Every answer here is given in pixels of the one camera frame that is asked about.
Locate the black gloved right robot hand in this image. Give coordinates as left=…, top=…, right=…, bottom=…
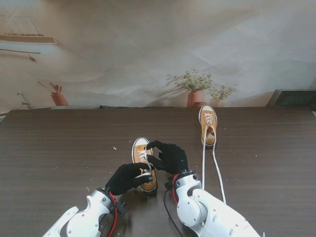
left=145, top=140, right=189, bottom=175

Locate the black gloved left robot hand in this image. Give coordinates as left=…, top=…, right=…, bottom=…
left=105, top=162, right=155, bottom=196

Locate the yellow canvas sneaker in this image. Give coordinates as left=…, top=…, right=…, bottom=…
left=131, top=137, right=158, bottom=195
left=198, top=105, right=218, bottom=147

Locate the black left wrist box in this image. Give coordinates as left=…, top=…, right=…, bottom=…
left=117, top=201, right=127, bottom=217

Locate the printed kitchen backdrop cloth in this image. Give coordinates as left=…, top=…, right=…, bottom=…
left=0, top=0, right=316, bottom=111

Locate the red right wrist cable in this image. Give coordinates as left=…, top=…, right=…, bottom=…
left=172, top=174, right=180, bottom=203

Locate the red wrist cable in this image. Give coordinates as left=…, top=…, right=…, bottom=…
left=172, top=174, right=180, bottom=203
left=107, top=191, right=119, bottom=237

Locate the red left wrist cable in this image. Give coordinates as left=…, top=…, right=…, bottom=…
left=107, top=191, right=119, bottom=237

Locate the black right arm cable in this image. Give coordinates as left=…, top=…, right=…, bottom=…
left=162, top=189, right=184, bottom=237

